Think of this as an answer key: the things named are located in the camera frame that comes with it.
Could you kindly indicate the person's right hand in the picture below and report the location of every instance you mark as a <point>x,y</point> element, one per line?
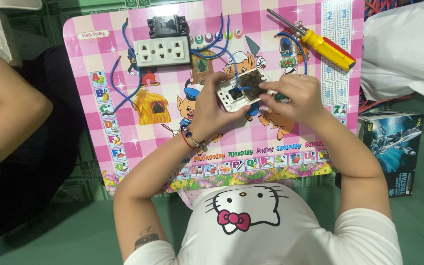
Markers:
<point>302,99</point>

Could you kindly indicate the person's left hand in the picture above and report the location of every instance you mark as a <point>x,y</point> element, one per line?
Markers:
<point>206,110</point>

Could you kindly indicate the small green screwdriver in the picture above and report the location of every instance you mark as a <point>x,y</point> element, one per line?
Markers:
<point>281,97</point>

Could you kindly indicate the white switch plate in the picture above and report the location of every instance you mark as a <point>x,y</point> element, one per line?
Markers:
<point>234,95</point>

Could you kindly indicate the yellow red screwdriver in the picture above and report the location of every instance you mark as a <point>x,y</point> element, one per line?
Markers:
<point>326,47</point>

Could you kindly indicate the pink cartoon folding table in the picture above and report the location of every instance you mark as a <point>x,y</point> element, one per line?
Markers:
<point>153,143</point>

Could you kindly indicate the black circuit breaker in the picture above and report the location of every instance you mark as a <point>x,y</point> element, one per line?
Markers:
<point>168,26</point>

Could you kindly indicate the blue model kit box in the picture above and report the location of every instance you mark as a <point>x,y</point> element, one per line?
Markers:
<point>394,147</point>

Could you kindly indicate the white plastic bag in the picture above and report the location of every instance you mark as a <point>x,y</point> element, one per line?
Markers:
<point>407,48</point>

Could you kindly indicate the white cat print shirt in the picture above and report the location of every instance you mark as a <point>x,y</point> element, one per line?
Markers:
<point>263,235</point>

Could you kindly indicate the beige plastic lid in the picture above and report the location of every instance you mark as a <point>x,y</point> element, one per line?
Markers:
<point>6,3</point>

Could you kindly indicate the white triple wall socket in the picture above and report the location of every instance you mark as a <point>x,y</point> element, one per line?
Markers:
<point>162,51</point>

